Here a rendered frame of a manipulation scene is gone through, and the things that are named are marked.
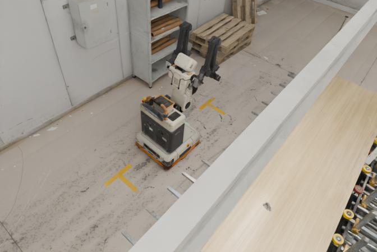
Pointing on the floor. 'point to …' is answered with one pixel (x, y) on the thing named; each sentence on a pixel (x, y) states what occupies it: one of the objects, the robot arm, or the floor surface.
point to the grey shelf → (147, 61)
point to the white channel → (247, 147)
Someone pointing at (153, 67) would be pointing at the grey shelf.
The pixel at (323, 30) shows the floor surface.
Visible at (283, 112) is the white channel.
